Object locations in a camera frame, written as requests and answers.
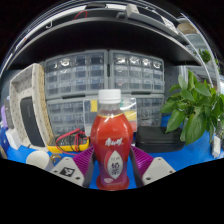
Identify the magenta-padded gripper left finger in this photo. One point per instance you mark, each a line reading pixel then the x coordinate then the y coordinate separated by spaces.
pixel 65 170

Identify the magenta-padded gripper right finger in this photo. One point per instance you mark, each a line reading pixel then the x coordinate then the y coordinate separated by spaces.
pixel 158 168

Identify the red drink bottle white cap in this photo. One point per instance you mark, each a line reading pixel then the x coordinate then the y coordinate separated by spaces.
pixel 111 133

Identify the yellow multimeter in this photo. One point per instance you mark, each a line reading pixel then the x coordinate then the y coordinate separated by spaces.
pixel 66 149

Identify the white cup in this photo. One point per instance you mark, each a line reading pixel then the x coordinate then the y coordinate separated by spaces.
pixel 37 159

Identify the black flat case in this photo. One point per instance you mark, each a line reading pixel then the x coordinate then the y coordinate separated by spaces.
pixel 158 138

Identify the grey small-parts drawer cabinet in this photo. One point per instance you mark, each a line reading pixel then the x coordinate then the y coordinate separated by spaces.
pixel 136 71
pixel 65 115
pixel 150 110
pixel 76 75

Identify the white plug adapter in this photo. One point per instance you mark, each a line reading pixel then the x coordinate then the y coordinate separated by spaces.
pixel 216 146

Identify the green potted plant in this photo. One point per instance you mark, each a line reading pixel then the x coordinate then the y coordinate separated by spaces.
pixel 191 110

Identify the white perforated tray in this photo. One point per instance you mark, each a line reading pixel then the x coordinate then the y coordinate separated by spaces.
pixel 28 80

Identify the dark overhead shelf unit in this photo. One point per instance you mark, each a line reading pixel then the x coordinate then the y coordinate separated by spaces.
pixel 100 33

